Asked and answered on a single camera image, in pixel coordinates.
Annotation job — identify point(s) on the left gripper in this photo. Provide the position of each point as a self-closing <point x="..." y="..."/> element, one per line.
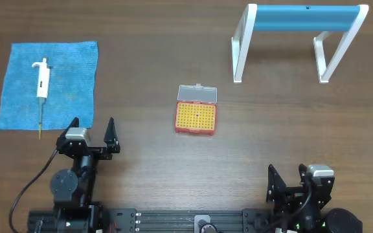
<point x="100" y="152"/>

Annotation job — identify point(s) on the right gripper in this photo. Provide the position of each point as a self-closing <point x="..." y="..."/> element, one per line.
<point x="319" y="191"/>

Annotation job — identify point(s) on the white pipette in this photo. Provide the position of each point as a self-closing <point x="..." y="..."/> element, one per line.
<point x="43" y="81"/>

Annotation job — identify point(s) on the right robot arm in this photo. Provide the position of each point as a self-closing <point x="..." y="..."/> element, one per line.
<point x="342" y="221"/>

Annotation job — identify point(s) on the blue cloth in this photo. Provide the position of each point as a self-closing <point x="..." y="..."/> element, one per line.
<point x="70" y="84"/>

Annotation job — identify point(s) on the red and yellow tip box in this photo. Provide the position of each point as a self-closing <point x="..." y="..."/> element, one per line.
<point x="195" y="116"/>

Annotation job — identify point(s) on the white and blue stand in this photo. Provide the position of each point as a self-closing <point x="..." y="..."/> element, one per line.
<point x="277" y="18"/>

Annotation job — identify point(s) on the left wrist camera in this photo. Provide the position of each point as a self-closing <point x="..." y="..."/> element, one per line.
<point x="77" y="135"/>

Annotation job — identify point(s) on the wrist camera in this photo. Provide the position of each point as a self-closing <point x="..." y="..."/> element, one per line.
<point x="77" y="135"/>
<point x="320" y="170"/>

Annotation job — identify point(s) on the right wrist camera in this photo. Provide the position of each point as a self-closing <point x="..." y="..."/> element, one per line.
<point x="320" y="170"/>

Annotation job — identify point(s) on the mounting rail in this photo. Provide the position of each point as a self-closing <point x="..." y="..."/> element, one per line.
<point x="173" y="221"/>

